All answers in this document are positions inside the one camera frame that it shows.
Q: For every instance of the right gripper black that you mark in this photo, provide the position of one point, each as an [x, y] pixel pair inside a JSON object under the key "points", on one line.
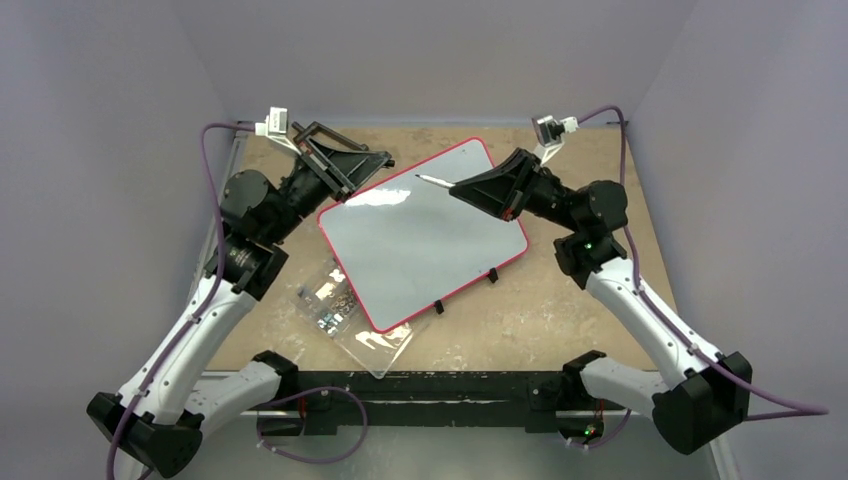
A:
{"points": [[525, 185]]}

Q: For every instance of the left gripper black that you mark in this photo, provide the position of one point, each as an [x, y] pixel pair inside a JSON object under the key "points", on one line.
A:
{"points": [[349, 169]]}

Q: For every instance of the white black marker pen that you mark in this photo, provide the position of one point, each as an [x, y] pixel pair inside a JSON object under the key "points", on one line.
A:
{"points": [[435, 181]]}

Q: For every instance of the pink framed whiteboard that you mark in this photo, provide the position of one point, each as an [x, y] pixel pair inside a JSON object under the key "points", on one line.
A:
{"points": [[406, 245]]}

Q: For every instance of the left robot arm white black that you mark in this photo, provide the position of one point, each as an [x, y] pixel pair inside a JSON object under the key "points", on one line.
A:
{"points": [[156, 422]]}

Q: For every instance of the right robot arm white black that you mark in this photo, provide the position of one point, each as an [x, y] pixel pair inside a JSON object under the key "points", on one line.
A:
{"points": [[695, 394]]}

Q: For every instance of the clear plastic screw box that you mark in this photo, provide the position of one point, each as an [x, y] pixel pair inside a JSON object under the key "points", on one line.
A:
{"points": [[329, 303]]}

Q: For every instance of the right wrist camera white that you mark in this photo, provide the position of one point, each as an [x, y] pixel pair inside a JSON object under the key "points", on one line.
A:
{"points": [[550, 133]]}

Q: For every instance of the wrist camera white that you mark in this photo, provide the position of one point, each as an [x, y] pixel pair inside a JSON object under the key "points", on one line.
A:
{"points": [[275, 128], [550, 133]]}

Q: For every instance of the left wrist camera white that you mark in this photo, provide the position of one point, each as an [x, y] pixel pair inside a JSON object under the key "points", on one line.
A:
{"points": [[275, 128]]}

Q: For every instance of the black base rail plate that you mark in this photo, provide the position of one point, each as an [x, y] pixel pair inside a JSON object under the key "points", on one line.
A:
{"points": [[534, 401]]}

